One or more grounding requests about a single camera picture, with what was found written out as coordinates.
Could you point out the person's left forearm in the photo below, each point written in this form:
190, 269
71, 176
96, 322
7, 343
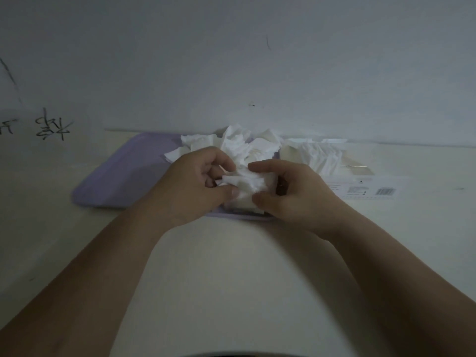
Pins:
81, 282

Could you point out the person's left thumb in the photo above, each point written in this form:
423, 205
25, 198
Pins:
225, 195

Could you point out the pile of white tissues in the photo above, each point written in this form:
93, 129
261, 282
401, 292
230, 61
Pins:
238, 144

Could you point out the person's left hand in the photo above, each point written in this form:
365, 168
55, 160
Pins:
182, 189

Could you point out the white tissue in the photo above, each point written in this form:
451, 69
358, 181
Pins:
245, 185

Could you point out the clear plastic tissue packet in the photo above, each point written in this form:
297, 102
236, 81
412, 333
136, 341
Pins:
334, 163

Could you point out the person's right thumb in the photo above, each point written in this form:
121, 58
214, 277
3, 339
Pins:
266, 202

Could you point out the person's right hand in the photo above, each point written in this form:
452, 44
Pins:
301, 200

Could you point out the purple plastic tray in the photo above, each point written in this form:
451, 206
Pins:
126, 174

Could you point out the person's right forearm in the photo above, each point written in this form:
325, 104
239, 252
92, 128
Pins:
394, 278

